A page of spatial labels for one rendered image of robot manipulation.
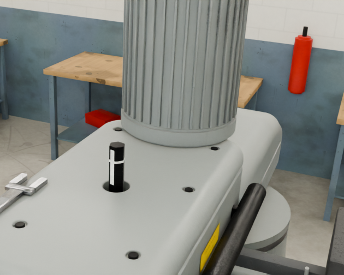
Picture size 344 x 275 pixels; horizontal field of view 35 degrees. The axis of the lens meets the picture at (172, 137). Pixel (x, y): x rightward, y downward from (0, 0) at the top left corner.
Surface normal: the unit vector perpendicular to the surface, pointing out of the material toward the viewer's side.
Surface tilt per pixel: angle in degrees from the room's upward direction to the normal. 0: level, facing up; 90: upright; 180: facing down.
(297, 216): 0
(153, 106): 90
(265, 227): 0
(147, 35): 90
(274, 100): 90
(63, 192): 0
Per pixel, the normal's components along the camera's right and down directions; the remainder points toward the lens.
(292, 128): -0.34, 0.35
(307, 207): 0.06, -0.92
